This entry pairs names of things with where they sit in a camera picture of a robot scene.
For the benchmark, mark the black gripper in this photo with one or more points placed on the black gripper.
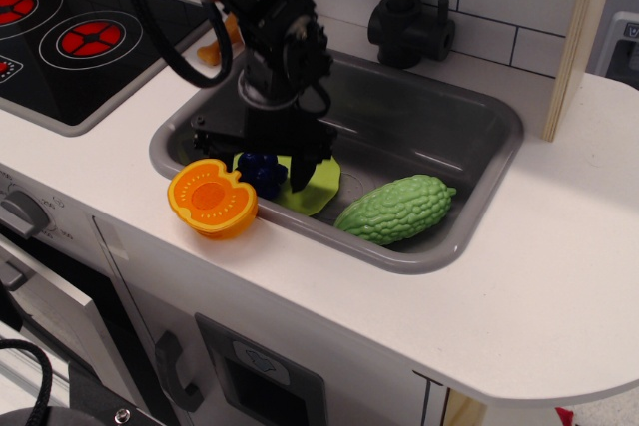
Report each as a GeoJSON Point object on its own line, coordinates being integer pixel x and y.
{"type": "Point", "coordinates": [226, 129]}

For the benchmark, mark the blue toy blueberries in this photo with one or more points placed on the blue toy blueberries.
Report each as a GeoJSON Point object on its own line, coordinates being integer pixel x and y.
{"type": "Point", "coordinates": [263, 172]}

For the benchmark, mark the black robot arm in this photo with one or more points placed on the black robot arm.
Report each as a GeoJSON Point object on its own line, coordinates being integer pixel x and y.
{"type": "Point", "coordinates": [280, 98]}

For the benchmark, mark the light green toy plate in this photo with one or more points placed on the light green toy plate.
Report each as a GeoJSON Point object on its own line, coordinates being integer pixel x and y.
{"type": "Point", "coordinates": [322, 187]}

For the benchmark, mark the grey toy sink basin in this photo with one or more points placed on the grey toy sink basin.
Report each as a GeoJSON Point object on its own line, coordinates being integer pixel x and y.
{"type": "Point", "coordinates": [390, 125]}

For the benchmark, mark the orange toy pumpkin half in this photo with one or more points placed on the orange toy pumpkin half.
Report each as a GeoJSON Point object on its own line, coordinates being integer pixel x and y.
{"type": "Point", "coordinates": [212, 201]}

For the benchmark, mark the brown toy chicken drumstick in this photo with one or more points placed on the brown toy chicken drumstick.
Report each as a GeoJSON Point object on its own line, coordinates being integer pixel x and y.
{"type": "Point", "coordinates": [211, 54]}

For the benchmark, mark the green toy bitter gourd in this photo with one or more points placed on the green toy bitter gourd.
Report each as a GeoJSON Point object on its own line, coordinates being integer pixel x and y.
{"type": "Point", "coordinates": [399, 210]}

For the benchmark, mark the black toy faucet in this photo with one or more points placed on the black toy faucet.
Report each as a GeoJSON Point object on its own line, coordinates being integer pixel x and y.
{"type": "Point", "coordinates": [405, 33]}

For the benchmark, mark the black toy stove top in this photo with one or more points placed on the black toy stove top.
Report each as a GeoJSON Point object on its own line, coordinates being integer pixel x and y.
{"type": "Point", "coordinates": [67, 64]}

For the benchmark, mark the grey dishwasher panel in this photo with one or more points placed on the grey dishwasher panel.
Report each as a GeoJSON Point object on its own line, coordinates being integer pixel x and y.
{"type": "Point", "coordinates": [264, 385]}

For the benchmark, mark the grey oven knob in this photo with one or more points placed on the grey oven knob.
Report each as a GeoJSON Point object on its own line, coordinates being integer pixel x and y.
{"type": "Point", "coordinates": [23, 215]}

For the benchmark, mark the oven door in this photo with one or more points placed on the oven door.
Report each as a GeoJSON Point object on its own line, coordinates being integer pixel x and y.
{"type": "Point", "coordinates": [67, 317]}

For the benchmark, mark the grey background appliance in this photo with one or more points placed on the grey background appliance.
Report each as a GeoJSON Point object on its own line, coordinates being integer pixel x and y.
{"type": "Point", "coordinates": [618, 58]}

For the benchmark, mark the wooden side panel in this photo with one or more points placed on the wooden side panel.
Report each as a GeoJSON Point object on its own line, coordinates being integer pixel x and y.
{"type": "Point", "coordinates": [576, 52]}

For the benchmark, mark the grey cabinet door handle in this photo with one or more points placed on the grey cabinet door handle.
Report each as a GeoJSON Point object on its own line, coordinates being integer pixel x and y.
{"type": "Point", "coordinates": [167, 353]}

